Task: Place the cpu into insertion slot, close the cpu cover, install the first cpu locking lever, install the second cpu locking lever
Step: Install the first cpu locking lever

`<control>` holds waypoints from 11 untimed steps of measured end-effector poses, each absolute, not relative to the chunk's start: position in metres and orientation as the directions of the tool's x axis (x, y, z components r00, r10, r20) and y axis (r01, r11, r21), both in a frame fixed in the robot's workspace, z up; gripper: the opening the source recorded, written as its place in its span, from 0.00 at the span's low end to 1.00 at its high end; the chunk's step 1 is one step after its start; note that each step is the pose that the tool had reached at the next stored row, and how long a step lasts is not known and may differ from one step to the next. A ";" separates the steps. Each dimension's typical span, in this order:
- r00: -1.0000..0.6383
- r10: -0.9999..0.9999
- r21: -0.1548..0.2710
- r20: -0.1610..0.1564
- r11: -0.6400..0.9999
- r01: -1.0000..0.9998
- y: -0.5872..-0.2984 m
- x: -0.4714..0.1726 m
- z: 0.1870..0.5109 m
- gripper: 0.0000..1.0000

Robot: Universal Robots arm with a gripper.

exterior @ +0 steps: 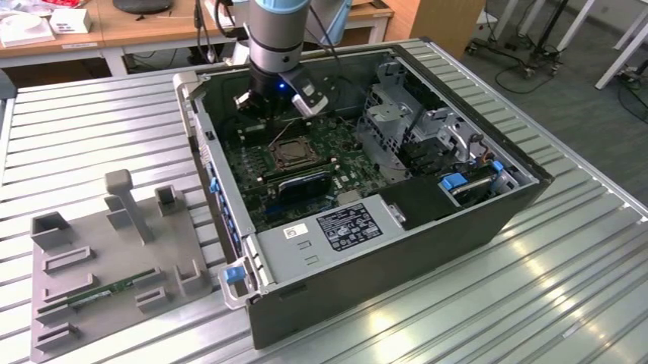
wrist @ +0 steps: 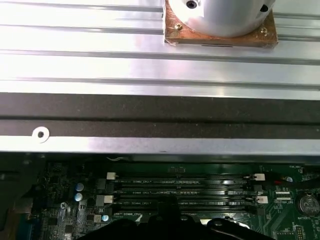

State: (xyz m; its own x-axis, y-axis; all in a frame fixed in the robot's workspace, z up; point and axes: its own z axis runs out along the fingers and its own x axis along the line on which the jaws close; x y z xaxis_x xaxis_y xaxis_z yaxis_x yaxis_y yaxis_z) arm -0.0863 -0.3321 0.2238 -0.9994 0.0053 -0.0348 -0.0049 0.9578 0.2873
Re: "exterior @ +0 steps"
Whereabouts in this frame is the silver CPU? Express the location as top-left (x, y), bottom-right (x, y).
top-left (280, 143), bottom-right (314, 162)

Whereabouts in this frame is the metal socket cover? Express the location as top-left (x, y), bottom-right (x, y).
top-left (270, 136), bottom-right (327, 171)

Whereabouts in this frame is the CPU socket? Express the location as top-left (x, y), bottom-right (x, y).
top-left (262, 134), bottom-right (331, 174)

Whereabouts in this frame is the green motherboard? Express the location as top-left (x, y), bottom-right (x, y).
top-left (222, 113), bottom-right (391, 228)

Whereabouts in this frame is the black graphics card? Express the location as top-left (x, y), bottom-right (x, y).
top-left (275, 168), bottom-right (338, 208)

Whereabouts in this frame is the metal drive cage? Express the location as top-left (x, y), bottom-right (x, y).
top-left (362, 60), bottom-right (466, 179)

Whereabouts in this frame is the wooden desk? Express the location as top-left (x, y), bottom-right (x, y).
top-left (0, 0), bottom-right (395, 77)

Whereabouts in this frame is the black round object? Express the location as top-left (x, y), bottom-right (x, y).
top-left (111, 0), bottom-right (173, 14)

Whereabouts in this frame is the wooden cabinet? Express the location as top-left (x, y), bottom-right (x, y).
top-left (386, 0), bottom-right (487, 61)

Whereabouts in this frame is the grey power supply unit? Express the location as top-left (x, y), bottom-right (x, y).
top-left (252, 193), bottom-right (409, 285)

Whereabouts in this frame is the hard disk in blue carrier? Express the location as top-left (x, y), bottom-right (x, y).
top-left (437, 166), bottom-right (507, 208)

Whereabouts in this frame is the small white printed box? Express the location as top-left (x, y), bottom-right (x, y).
top-left (48, 8), bottom-right (93, 35)

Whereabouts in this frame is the large white box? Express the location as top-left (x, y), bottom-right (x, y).
top-left (0, 11), bottom-right (56, 49)

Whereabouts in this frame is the grey parts rack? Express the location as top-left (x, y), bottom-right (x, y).
top-left (28, 169), bottom-right (216, 363)

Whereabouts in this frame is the black PC case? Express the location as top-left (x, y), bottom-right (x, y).
top-left (171, 36), bottom-right (554, 350)

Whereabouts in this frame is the black wheeled stand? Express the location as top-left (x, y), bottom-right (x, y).
top-left (465, 0), bottom-right (566, 80)

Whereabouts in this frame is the green RAM stick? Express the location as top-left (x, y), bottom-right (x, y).
top-left (64, 268), bottom-right (156, 306)

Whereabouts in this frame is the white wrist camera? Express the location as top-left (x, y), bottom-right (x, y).
top-left (278, 70), bottom-right (330, 117)

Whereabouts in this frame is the white table frame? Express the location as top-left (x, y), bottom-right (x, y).
top-left (594, 0), bottom-right (648, 91)

